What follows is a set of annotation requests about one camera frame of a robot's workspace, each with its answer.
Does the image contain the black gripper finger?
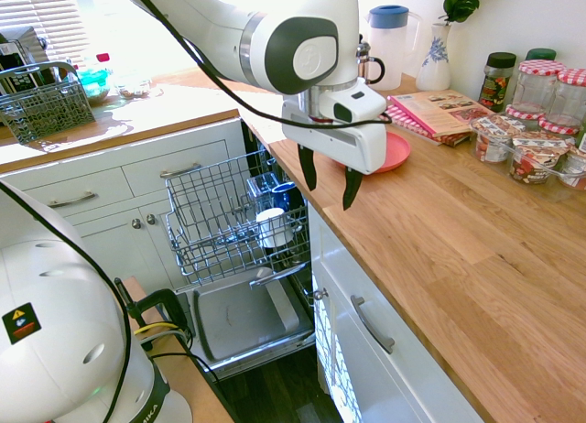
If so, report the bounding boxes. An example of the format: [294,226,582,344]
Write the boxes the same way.
[298,143,319,192]
[342,166,364,212]

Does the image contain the large grey drawer handle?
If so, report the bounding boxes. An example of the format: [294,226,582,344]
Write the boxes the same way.
[350,294,396,355]

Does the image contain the green leafy plant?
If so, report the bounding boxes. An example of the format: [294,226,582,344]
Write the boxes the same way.
[438,0,483,27]

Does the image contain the silver coffee machine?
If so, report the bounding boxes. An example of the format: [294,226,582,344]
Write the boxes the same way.
[0,26,49,94]

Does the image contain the small bowl of nuts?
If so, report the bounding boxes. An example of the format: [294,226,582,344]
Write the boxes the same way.
[115,78,153,100]

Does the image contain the steel glass French press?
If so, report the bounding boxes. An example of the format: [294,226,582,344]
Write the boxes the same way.
[356,32,386,86]

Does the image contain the grey cutlery basket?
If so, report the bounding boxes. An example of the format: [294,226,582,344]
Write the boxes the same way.
[0,61,97,146]

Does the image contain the white vase with blue flowers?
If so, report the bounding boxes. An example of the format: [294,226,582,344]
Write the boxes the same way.
[414,22,452,92]

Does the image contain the long metal drawer handle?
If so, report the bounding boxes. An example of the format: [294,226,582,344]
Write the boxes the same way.
[47,190,98,210]

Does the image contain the clear drinking glass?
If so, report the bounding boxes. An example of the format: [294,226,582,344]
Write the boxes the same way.
[245,172,278,205]

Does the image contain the spice jar with black lid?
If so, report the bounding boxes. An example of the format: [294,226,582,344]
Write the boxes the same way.
[477,51,518,114]

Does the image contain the short jar red checkered lid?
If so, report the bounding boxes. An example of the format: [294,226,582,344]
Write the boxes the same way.
[504,103,547,123]
[537,115,581,136]

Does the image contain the glass jar red checkered lid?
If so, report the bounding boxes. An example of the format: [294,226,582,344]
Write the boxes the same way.
[546,67,586,129]
[511,59,566,116]

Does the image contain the clear plastic tray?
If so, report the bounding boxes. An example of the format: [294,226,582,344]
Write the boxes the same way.
[468,119,586,203]

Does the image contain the black clamp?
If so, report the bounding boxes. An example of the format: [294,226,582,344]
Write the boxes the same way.
[114,277,192,352]

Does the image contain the wire dishwasher rack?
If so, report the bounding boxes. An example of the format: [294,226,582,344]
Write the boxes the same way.
[164,148,313,290]

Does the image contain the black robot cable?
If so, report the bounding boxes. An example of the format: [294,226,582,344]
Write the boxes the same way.
[0,0,394,423]

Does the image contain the dark blue mug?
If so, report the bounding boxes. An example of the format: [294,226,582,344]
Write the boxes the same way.
[270,180,299,214]

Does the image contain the yellow cable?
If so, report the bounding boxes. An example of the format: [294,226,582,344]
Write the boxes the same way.
[134,320,183,338]

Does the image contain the white mug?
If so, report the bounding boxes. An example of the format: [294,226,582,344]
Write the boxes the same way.
[255,207,298,251]

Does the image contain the pink cookbook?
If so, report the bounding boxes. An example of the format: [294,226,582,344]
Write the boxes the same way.
[387,89,496,139]

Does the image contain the short metal drawer handle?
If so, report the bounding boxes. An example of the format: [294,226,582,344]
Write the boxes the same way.
[159,162,202,179]

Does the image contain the yogurt cup with foil lid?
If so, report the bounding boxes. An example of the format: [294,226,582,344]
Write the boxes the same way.
[471,114,517,165]
[559,145,586,191]
[507,136,574,187]

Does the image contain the open dishwasher door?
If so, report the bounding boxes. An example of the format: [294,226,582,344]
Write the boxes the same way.
[175,266,318,382]

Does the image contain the red plastic plate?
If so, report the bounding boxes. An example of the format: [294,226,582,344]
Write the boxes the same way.
[332,130,412,175]

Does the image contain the red checkered book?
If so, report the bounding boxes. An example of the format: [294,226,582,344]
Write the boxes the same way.
[375,103,473,148]

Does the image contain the clear pitcher with blue lid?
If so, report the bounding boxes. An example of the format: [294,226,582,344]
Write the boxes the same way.
[364,4,423,92]

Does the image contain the wooden robot mounting board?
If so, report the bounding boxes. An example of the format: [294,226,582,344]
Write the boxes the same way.
[122,276,235,423]

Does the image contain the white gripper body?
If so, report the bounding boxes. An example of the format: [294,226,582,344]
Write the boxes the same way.
[280,94,390,176]

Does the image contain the white window blinds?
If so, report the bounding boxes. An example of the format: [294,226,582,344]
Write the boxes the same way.
[0,0,92,54]

